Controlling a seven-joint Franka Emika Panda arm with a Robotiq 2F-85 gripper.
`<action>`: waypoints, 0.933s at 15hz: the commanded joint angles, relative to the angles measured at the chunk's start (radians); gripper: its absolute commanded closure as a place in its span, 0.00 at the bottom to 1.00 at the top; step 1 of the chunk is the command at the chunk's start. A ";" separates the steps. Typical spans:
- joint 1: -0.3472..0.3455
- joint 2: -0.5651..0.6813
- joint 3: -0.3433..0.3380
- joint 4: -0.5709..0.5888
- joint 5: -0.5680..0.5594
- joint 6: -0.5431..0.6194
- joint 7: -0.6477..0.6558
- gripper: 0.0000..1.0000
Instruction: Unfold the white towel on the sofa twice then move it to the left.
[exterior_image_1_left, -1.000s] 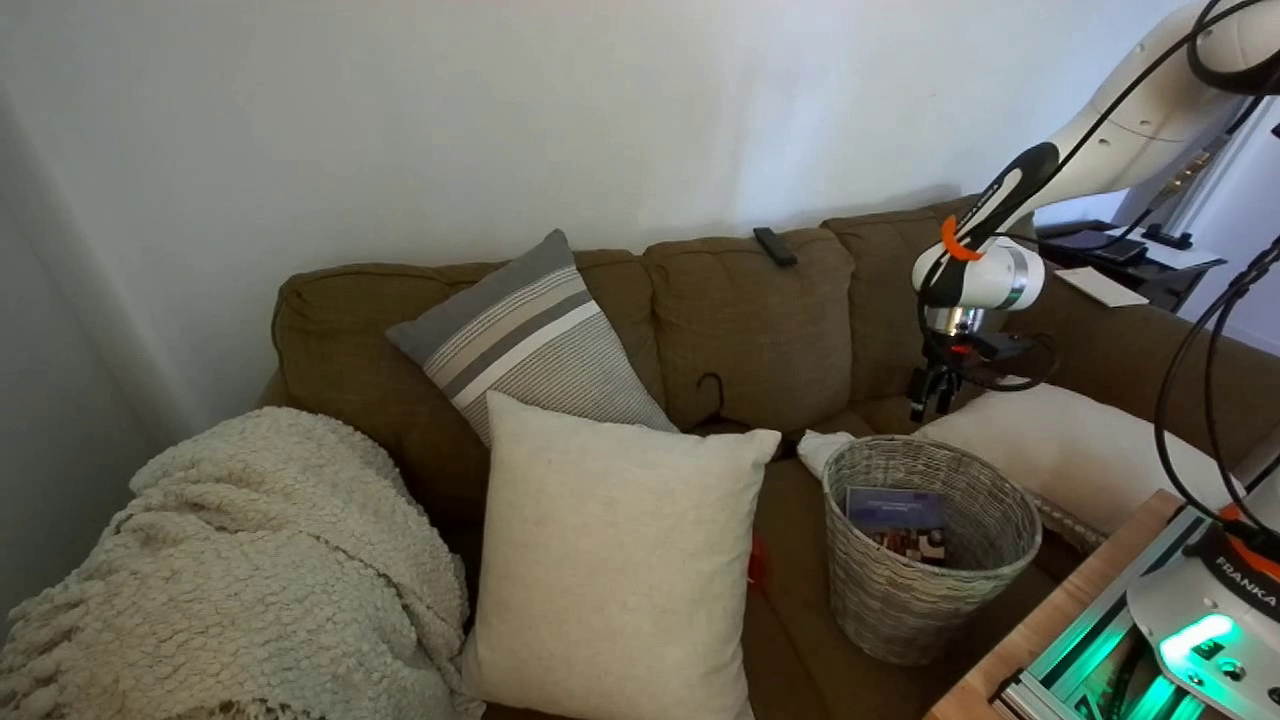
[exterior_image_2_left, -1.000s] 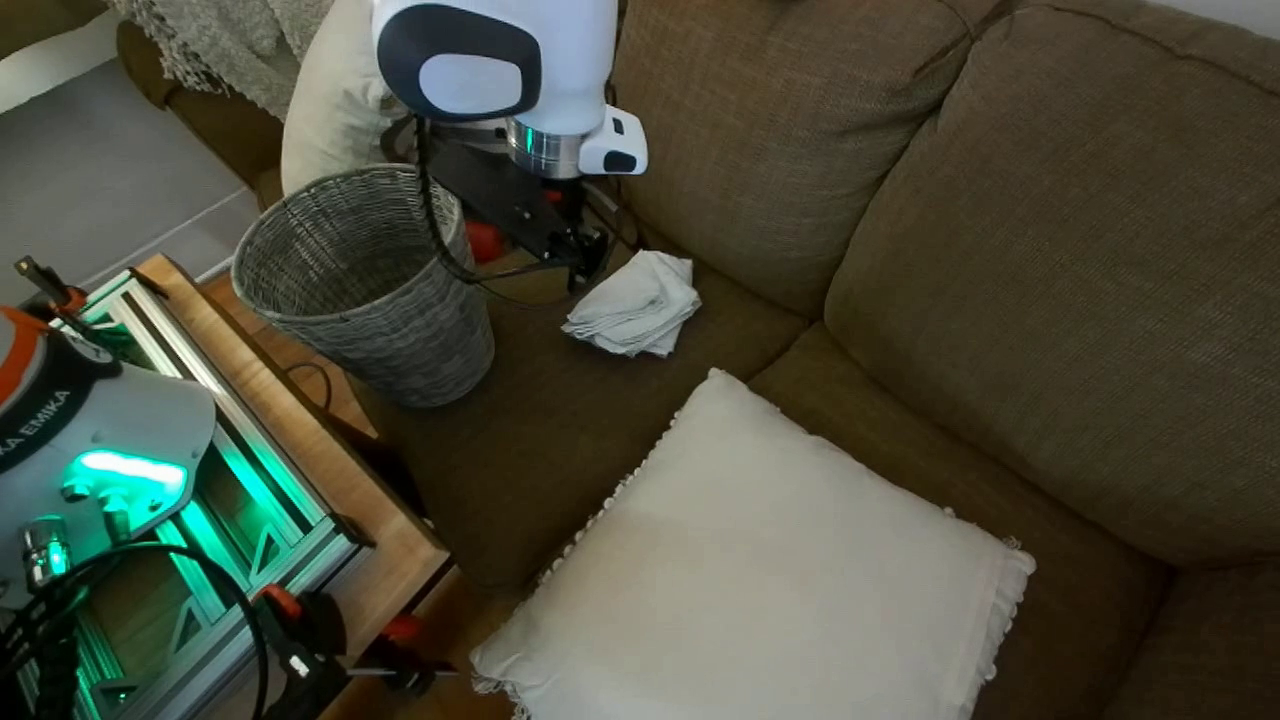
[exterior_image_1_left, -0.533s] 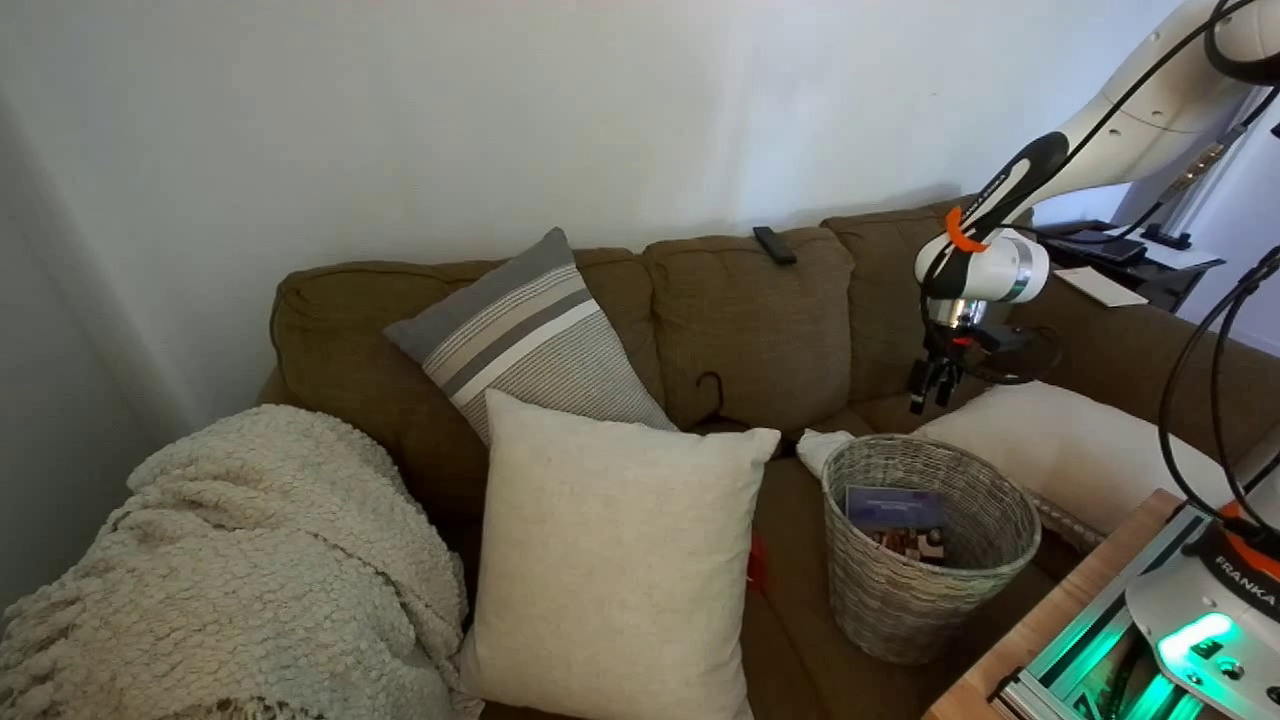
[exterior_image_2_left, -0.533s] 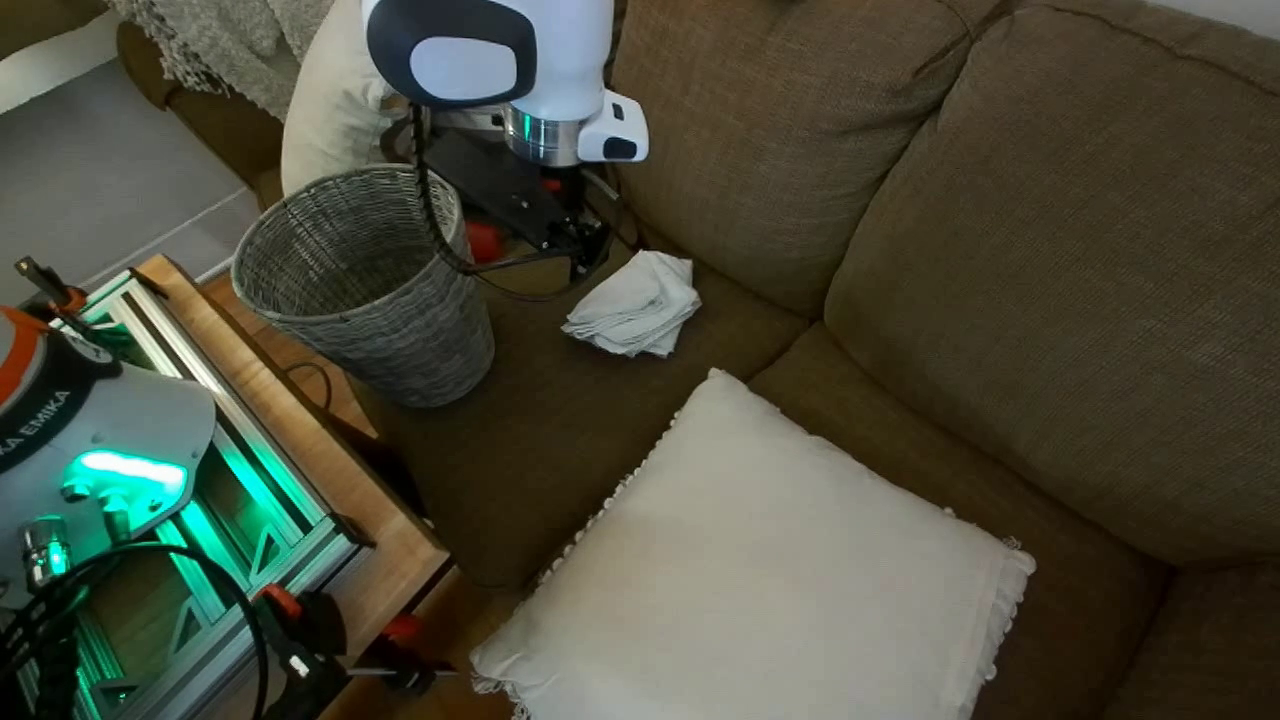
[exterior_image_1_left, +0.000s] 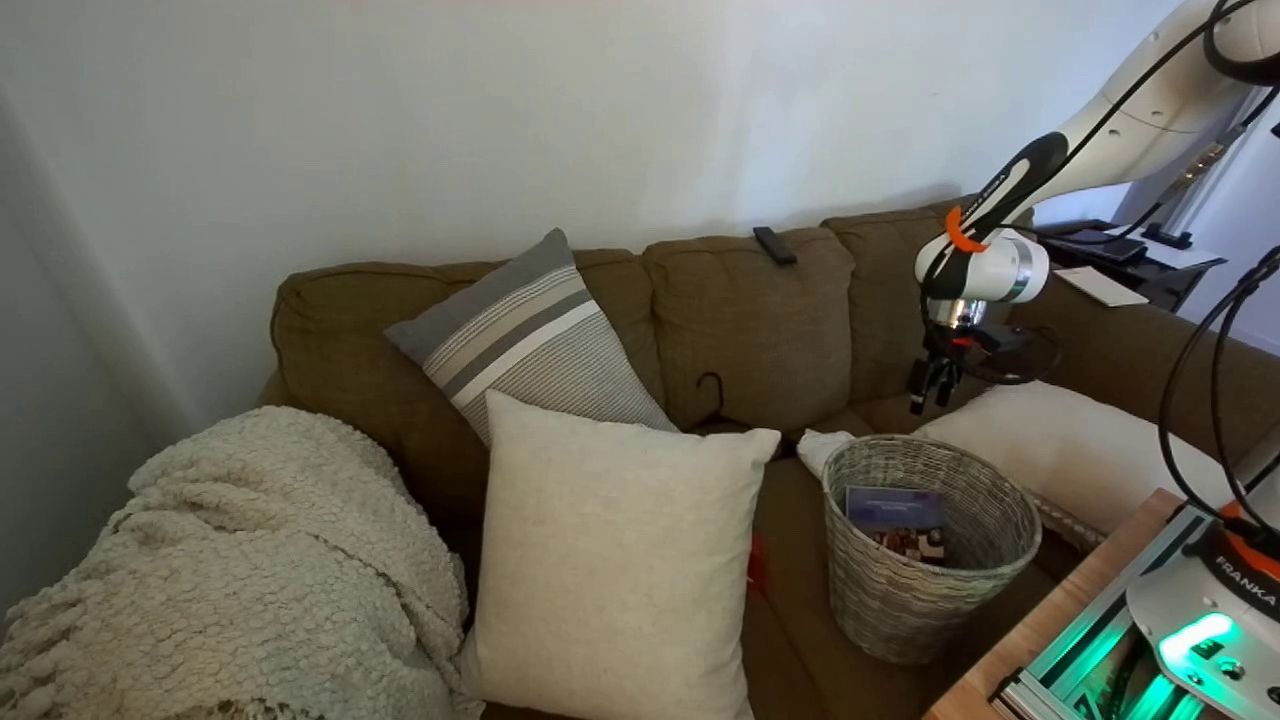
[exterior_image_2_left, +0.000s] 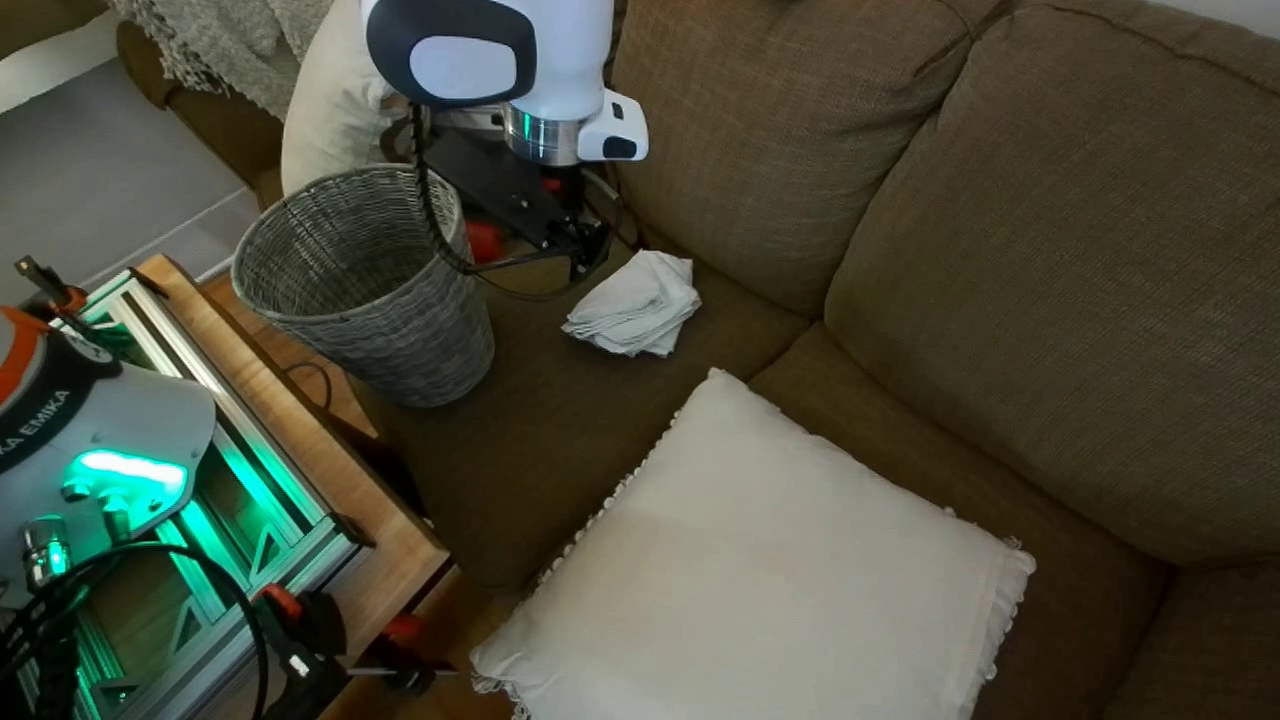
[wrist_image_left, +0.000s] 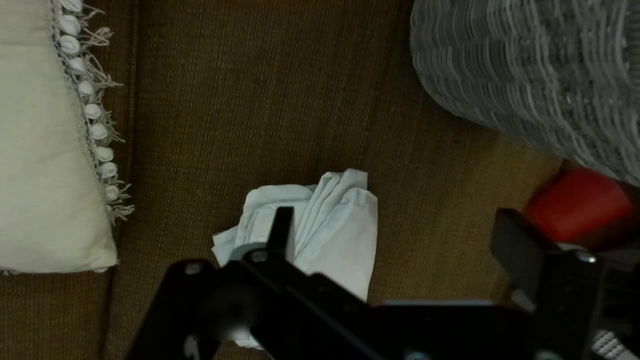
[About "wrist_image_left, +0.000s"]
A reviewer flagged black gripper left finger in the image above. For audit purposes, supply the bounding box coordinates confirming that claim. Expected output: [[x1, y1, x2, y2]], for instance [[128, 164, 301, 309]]
[[264, 204, 296, 265]]

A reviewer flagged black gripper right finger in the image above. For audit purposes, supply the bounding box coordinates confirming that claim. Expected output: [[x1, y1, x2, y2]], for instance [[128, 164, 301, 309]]
[[491, 207, 607, 322]]

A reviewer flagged white towel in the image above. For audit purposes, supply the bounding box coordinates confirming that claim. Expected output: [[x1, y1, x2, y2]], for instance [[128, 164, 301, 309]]
[[211, 169, 380, 353]]

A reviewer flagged brown fabric sofa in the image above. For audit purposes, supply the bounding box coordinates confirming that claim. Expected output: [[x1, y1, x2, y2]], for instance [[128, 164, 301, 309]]
[[0, 0, 640, 360]]

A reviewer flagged red object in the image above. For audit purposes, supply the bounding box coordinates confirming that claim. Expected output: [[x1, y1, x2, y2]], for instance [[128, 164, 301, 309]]
[[522, 164, 637, 251]]

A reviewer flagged grey woven basket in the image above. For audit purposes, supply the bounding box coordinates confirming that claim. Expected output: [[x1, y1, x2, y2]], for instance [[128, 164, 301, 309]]
[[409, 0, 640, 190]]

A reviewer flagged white fringed pillow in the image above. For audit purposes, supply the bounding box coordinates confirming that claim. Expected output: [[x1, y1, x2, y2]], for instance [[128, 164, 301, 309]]
[[0, 0, 137, 276]]

